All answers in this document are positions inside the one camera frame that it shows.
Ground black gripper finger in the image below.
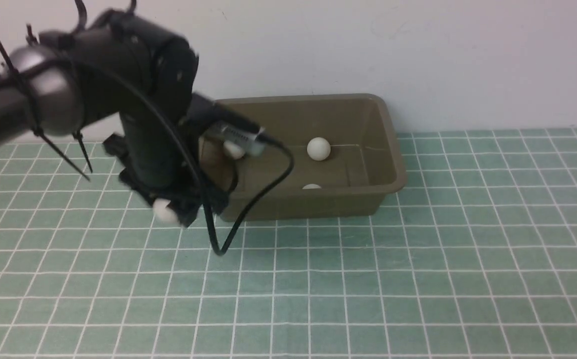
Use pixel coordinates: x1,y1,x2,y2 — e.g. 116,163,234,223
168,182,230,227

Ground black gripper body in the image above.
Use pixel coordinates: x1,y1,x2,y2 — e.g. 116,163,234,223
88,10,199,198

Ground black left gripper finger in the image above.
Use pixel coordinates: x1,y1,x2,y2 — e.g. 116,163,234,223
103,133,156,209

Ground white ball with logo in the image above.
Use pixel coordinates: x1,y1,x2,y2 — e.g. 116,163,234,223
222,141,246,161

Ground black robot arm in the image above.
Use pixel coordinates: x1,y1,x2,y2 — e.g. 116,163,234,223
0,9,228,226

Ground olive plastic bin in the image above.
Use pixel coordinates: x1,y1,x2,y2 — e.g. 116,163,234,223
219,93,407,221

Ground green checked tablecloth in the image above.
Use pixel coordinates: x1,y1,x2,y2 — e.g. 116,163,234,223
0,129,577,359

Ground black cable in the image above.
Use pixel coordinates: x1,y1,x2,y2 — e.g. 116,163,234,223
64,55,295,256

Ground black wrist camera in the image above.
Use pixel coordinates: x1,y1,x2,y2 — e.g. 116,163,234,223
179,92,280,156

